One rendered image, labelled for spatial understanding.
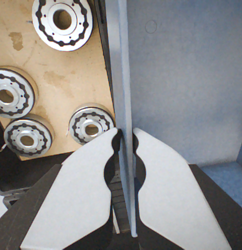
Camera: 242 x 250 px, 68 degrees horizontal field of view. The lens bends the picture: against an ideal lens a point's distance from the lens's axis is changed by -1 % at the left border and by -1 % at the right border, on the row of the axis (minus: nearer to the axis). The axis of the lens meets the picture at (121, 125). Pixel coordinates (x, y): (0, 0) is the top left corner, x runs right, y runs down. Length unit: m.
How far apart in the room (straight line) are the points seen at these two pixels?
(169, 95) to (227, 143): 0.10
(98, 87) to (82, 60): 0.06
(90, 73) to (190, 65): 0.26
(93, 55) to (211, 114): 0.27
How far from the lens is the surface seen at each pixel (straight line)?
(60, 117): 0.45
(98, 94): 0.42
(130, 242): 0.76
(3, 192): 0.48
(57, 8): 0.36
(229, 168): 0.26
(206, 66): 0.18
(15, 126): 0.46
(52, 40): 0.37
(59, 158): 0.49
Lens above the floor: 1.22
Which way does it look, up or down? 60 degrees down
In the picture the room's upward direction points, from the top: 167 degrees clockwise
